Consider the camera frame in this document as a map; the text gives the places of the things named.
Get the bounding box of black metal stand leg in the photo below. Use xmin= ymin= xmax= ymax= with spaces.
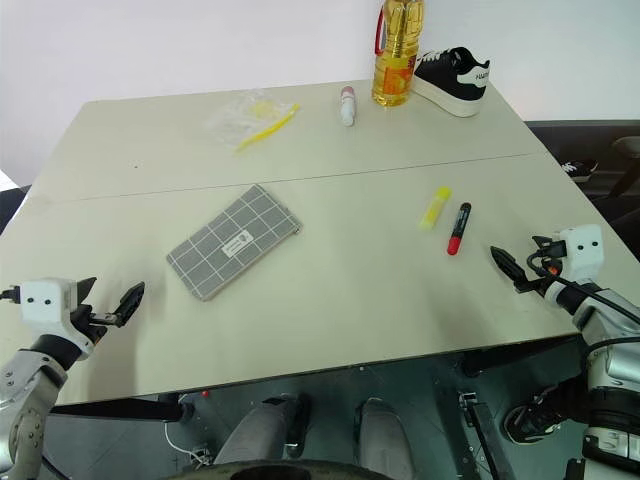
xmin=457 ymin=391 xmax=517 ymax=480

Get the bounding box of grey rounded leg shape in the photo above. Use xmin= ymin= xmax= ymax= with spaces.
xmin=213 ymin=393 xmax=312 ymax=467
xmin=353 ymin=396 xmax=417 ymax=480

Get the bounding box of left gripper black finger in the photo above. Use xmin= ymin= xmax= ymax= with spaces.
xmin=110 ymin=281 xmax=147 ymax=328
xmin=74 ymin=275 xmax=98 ymax=311

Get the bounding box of clear plastic bag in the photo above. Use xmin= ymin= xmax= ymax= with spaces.
xmin=206 ymin=88 xmax=302 ymax=153

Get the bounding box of black table frame bar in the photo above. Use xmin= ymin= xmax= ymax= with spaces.
xmin=49 ymin=398 xmax=195 ymax=425

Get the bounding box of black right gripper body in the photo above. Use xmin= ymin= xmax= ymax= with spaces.
xmin=514 ymin=240 xmax=568 ymax=297

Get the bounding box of black marker with red cap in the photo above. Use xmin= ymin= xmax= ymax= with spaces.
xmin=446 ymin=201 xmax=473 ymax=257

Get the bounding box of yellow highlighter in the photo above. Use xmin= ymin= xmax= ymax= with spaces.
xmin=418 ymin=186 xmax=453 ymax=232

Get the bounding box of grey checked pencil pouch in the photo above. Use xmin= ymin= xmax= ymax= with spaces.
xmin=165 ymin=183 xmax=305 ymax=303

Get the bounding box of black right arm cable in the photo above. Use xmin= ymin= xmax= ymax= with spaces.
xmin=526 ymin=249 xmax=640 ymax=362

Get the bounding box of dark sneaker with white sole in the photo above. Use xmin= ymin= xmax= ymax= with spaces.
xmin=559 ymin=158 xmax=602 ymax=184

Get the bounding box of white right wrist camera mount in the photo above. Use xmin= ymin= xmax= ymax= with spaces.
xmin=556 ymin=224 xmax=605 ymax=290

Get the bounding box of thin white floor cable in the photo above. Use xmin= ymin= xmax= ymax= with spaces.
xmin=163 ymin=422 xmax=213 ymax=467

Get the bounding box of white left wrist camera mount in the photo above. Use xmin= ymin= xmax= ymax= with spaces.
xmin=19 ymin=278 xmax=97 ymax=362

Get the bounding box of black sneaker under table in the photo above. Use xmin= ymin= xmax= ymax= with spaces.
xmin=503 ymin=384 xmax=569 ymax=445

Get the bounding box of black and white sneaker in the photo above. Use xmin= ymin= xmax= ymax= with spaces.
xmin=410 ymin=46 xmax=492 ymax=119

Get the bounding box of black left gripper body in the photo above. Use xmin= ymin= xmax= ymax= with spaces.
xmin=69 ymin=301 xmax=122 ymax=348

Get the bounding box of large yellow oil bottle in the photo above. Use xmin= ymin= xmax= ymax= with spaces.
xmin=370 ymin=0 xmax=426 ymax=108

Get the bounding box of small white pink bottle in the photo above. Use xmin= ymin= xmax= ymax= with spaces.
xmin=339 ymin=84 xmax=356 ymax=128

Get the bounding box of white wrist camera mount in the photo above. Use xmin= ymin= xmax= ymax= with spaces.
xmin=556 ymin=224 xmax=605 ymax=290
xmin=19 ymin=278 xmax=97 ymax=362

